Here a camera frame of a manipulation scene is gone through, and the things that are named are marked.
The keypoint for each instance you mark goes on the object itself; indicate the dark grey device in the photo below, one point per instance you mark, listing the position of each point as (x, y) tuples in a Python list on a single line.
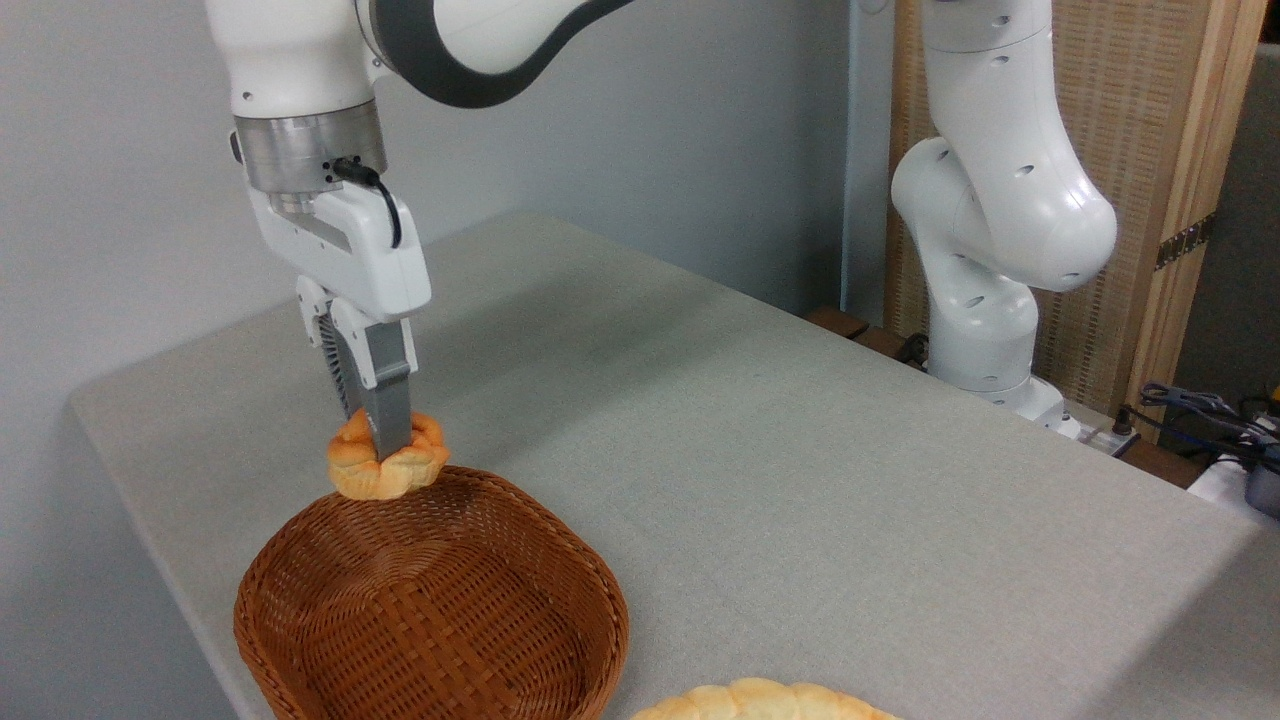
[(1265, 490)]

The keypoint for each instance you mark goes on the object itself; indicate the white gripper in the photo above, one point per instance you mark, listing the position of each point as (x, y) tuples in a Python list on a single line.
[(360, 260)]

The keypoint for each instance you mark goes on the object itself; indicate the wooden woven folding screen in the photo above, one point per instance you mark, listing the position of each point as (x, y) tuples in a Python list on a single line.
[(1160, 120)]

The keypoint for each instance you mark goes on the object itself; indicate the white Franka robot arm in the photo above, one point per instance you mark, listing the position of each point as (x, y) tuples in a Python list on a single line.
[(1000, 200)]

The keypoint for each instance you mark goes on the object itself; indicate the large pale bread loaf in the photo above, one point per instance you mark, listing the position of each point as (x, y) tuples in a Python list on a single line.
[(765, 703)]

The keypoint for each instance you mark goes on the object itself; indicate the metal screen hinge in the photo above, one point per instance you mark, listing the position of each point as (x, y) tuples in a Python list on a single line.
[(1185, 240)]

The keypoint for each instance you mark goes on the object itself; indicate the brown wicker basket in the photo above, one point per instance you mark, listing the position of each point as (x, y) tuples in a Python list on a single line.
[(430, 600)]

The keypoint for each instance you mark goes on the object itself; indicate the grey tablecloth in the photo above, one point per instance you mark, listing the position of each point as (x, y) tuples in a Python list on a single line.
[(850, 520)]

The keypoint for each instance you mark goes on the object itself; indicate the brown wooden bench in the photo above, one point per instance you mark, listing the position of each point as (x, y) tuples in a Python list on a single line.
[(850, 328)]

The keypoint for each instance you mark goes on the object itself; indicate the small orange bread roll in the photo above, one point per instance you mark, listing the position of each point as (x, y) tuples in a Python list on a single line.
[(385, 475)]

